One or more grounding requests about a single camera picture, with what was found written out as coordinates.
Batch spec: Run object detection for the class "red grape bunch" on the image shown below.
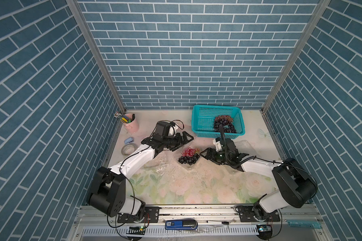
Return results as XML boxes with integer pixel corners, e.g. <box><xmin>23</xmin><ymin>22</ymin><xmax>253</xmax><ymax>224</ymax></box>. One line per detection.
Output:
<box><xmin>182</xmin><ymin>147</ymin><xmax>200</xmax><ymax>157</ymax></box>

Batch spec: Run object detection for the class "teal plastic basket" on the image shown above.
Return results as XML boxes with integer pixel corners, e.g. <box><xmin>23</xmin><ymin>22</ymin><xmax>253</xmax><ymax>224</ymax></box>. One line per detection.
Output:
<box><xmin>191</xmin><ymin>105</ymin><xmax>245</xmax><ymax>139</ymax></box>

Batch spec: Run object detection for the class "small blue stapler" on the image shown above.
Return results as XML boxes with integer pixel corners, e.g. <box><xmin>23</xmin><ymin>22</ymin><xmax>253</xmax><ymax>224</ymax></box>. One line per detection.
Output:
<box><xmin>124</xmin><ymin>137</ymin><xmax>134</xmax><ymax>145</ymax></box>

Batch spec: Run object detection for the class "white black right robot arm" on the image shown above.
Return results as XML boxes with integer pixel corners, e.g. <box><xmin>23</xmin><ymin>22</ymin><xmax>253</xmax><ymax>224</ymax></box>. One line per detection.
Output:
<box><xmin>200</xmin><ymin>148</ymin><xmax>318</xmax><ymax>222</ymax></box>

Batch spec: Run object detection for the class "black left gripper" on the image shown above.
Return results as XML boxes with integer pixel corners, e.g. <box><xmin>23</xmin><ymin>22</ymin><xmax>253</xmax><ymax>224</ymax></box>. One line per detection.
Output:
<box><xmin>161</xmin><ymin>131</ymin><xmax>193</xmax><ymax>151</ymax></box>

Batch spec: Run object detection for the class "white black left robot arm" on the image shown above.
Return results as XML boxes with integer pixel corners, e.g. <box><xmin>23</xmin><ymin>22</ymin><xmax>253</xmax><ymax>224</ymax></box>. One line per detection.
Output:
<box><xmin>87</xmin><ymin>131</ymin><xmax>194</xmax><ymax>220</ymax></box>

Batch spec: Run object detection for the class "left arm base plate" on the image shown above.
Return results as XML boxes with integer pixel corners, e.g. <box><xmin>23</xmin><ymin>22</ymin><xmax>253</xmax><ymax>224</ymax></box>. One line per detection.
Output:
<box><xmin>117</xmin><ymin>206</ymin><xmax>159</xmax><ymax>224</ymax></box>

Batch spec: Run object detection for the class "teal metal bracket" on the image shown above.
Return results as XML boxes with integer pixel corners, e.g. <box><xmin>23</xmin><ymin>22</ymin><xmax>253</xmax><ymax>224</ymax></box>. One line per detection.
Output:
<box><xmin>287</xmin><ymin>220</ymin><xmax>322</xmax><ymax>229</ymax></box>

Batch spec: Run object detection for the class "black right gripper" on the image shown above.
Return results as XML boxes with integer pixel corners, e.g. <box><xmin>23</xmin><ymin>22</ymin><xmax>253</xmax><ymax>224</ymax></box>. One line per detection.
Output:
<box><xmin>200</xmin><ymin>147</ymin><xmax>230</xmax><ymax>165</ymax></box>

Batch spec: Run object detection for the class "clear clamshell container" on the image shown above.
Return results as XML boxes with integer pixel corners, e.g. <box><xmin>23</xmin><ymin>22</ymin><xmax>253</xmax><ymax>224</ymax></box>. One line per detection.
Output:
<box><xmin>143</xmin><ymin>151</ymin><xmax>177</xmax><ymax>172</ymax></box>
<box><xmin>176</xmin><ymin>146</ymin><xmax>201</xmax><ymax>169</ymax></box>
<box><xmin>234</xmin><ymin>140</ymin><xmax>257</xmax><ymax>156</ymax></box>

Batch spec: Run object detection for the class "tape roll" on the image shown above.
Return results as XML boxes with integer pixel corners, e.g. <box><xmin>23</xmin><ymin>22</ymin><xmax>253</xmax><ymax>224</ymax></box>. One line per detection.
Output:
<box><xmin>121</xmin><ymin>143</ymin><xmax>137</xmax><ymax>157</ymax></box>

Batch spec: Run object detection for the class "blue black handheld device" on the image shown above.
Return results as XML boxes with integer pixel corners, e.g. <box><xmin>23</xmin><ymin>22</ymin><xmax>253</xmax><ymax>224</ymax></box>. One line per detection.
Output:
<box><xmin>165</xmin><ymin>219</ymin><xmax>198</xmax><ymax>231</ymax></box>

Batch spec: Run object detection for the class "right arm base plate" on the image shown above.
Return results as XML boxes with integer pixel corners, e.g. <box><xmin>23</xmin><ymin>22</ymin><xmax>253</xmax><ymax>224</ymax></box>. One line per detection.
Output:
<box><xmin>235</xmin><ymin>205</ymin><xmax>281</xmax><ymax>223</ymax></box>

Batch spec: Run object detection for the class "pink pen cup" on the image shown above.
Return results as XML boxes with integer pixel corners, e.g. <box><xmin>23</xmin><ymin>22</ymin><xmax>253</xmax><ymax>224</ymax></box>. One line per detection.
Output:
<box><xmin>123</xmin><ymin>113</ymin><xmax>139</xmax><ymax>134</ymax></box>

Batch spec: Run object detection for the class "dark grape bunch in basket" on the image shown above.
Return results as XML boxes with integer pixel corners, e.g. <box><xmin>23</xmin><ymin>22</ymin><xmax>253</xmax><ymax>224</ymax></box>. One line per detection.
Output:
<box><xmin>213</xmin><ymin>115</ymin><xmax>237</xmax><ymax>133</ymax></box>

